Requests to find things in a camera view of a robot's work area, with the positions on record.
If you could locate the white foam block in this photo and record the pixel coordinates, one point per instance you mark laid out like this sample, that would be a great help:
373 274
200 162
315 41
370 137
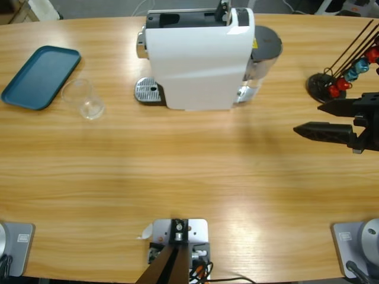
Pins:
44 9

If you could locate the red coffee capsule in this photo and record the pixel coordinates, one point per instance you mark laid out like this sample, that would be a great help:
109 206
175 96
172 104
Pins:
333 92
372 54
343 85

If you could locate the clear glass cup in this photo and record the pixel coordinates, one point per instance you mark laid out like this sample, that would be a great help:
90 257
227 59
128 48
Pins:
84 103

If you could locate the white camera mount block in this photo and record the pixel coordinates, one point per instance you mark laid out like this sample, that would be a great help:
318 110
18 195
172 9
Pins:
198 230

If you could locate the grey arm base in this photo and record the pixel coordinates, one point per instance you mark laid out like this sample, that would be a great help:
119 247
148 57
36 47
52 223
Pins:
355 245
17 248

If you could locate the white floor equipment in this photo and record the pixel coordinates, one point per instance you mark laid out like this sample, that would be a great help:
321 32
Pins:
331 7

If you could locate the silver coffee machine lever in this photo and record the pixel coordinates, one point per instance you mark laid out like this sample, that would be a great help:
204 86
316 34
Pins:
223 12

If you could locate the blue coffee capsule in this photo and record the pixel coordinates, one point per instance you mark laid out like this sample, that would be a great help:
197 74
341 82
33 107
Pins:
362 65
350 75

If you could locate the teal plastic tray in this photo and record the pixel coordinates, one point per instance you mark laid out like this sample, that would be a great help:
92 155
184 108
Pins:
44 74

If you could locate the cardboard box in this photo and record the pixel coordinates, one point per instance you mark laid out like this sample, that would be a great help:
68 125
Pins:
12 10

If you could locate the dark camera post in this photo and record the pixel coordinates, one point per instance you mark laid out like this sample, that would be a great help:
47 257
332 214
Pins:
174 260

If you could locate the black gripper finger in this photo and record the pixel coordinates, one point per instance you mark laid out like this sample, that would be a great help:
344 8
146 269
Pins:
343 108
325 132

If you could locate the white capsule coffee machine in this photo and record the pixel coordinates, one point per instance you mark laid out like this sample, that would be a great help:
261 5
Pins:
195 65

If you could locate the clear water tank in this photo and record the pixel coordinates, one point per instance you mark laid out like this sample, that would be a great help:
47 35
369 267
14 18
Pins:
268 44

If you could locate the white tape piece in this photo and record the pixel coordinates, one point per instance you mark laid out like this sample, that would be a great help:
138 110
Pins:
145 232

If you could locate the silver drip tray grille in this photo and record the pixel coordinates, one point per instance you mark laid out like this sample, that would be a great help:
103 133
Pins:
146 90

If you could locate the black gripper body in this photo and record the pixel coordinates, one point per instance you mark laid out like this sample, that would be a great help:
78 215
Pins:
370 133

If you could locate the black capsule holder with rods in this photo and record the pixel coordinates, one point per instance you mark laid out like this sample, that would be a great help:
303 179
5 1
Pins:
318 85

